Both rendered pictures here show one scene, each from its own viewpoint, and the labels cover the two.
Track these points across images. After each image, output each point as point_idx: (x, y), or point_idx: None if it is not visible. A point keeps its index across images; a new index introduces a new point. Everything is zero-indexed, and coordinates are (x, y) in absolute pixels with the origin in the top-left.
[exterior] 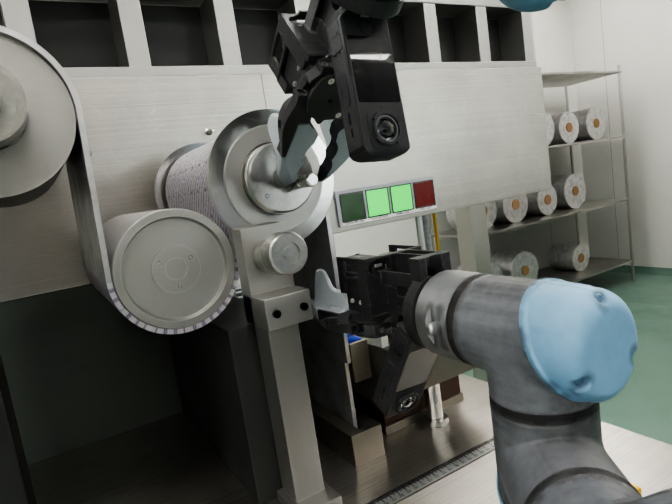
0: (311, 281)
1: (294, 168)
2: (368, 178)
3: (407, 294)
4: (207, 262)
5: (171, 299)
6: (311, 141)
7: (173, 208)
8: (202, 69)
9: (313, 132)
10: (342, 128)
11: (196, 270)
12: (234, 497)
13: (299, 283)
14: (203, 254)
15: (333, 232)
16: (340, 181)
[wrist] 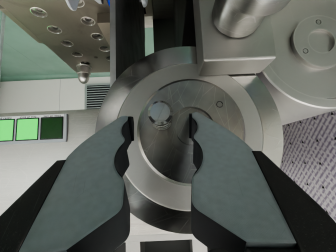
0: (129, 32)
1: (210, 130)
2: (32, 149)
3: None
4: (280, 44)
5: (323, 12)
6: (204, 184)
7: (324, 108)
8: (156, 238)
9: (215, 212)
10: (108, 222)
11: (298, 35)
12: None
13: (134, 44)
14: (285, 54)
15: (72, 110)
16: (58, 149)
